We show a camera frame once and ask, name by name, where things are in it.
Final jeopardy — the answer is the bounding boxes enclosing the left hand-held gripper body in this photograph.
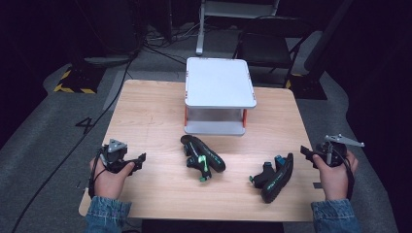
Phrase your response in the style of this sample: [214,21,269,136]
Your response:
[98,139,139,174]

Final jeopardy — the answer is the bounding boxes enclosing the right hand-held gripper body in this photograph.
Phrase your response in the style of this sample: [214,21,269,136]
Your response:
[314,133,365,168]

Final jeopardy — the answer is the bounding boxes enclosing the black sandal with blue buckle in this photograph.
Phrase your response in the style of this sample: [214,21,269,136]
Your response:
[248,152,294,205]

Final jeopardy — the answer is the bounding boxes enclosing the black sandal with green strap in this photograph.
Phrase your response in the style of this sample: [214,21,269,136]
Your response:
[180,134,226,183]

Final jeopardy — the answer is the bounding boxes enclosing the white two-tier shoe rack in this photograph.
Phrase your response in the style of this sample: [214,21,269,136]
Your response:
[184,56,258,137]

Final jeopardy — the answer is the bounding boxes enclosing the person's left hand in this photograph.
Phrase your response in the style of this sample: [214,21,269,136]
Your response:
[89,157,136,200]

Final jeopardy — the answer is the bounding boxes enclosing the person's right hand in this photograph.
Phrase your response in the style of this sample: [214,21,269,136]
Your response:
[311,150,360,202]

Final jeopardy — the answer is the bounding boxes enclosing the black stand base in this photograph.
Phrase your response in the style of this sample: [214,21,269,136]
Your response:
[285,72,328,101]

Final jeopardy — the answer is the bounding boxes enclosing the black folding chair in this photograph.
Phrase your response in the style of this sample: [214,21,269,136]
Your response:
[232,16,320,88]

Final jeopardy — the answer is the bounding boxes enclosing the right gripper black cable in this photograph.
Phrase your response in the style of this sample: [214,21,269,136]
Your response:
[336,151,357,201]

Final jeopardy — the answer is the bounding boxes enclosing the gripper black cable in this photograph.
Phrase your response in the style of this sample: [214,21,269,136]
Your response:
[87,154,108,199]
[336,151,357,201]

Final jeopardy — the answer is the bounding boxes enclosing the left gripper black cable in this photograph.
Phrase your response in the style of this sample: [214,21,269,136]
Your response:
[87,154,108,199]

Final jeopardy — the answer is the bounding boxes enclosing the long black floor cable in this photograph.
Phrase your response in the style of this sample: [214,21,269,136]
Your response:
[11,48,139,233]

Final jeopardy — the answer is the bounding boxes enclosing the black yellow striped base plate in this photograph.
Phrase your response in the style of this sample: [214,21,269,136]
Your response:
[52,66,108,95]

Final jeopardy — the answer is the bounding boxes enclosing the black slanted stand post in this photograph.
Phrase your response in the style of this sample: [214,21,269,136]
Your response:
[304,0,356,76]

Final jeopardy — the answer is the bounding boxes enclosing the white metal stand frame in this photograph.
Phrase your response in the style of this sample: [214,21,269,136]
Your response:
[194,0,281,56]

